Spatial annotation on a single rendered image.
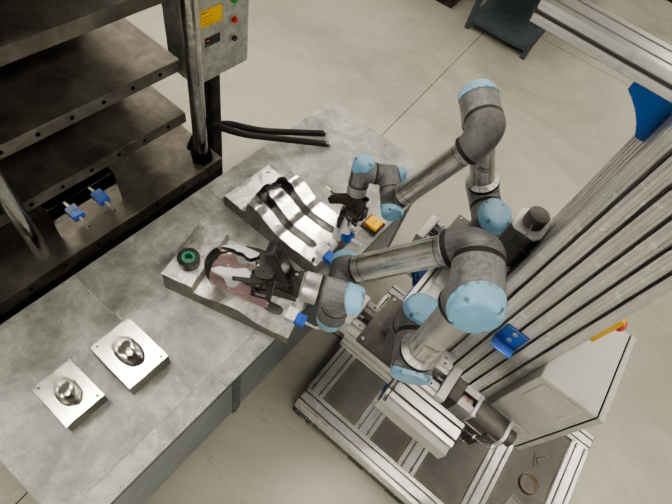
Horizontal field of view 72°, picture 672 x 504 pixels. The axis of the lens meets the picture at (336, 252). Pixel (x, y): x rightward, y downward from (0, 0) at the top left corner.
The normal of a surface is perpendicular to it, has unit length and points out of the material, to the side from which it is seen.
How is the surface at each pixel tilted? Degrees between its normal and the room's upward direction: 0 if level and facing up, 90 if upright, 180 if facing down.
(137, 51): 0
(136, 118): 0
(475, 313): 83
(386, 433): 0
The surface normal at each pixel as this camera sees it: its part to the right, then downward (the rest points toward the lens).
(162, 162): 0.18, -0.52
